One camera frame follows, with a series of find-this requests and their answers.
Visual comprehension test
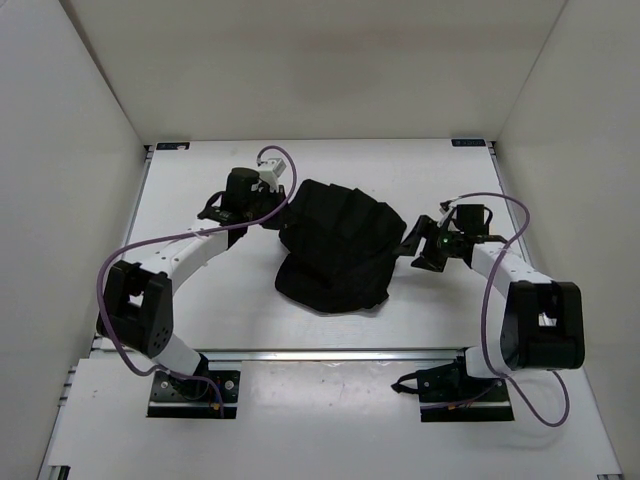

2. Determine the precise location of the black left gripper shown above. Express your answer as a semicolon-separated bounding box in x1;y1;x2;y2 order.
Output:
247;183;300;229

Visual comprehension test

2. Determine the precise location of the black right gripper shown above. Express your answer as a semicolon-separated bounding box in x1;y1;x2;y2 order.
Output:
393;217;463;273

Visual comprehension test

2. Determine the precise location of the black pleated skirt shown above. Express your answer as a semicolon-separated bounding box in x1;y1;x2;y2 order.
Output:
275;179;406;314

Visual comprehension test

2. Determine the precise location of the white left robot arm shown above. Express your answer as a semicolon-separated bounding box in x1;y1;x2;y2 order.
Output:
103;160;285;398

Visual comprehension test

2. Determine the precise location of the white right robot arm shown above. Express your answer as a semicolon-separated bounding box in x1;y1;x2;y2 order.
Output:
395;204;585;401

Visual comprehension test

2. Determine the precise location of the left blue table label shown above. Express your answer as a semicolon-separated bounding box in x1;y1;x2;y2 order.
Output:
155;142;190;151

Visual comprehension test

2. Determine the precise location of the blue table label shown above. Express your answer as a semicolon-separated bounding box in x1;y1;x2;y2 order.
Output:
155;142;190;151
451;138;486;148

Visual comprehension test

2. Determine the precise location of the right blue table label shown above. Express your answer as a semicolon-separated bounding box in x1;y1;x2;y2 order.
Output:
451;138;486;148

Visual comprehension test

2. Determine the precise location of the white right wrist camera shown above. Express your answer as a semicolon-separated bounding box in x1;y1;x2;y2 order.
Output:
438;200;456;224

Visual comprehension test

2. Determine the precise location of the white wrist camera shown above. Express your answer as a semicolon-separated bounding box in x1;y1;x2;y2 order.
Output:
256;158;287;193
438;200;456;224

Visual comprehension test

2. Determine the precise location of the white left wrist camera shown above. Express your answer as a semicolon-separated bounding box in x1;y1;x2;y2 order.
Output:
256;158;287;193

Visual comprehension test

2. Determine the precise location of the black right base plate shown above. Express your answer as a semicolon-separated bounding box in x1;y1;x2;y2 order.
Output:
391;362;515;423

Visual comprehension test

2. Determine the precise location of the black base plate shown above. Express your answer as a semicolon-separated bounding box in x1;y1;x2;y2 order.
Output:
391;362;515;423
147;369;241;420

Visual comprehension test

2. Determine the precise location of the aluminium table edge rail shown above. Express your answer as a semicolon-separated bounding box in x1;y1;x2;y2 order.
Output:
204;349;461;362

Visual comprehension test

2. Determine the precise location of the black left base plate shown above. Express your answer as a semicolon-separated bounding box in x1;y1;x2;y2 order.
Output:
147;369;241;420

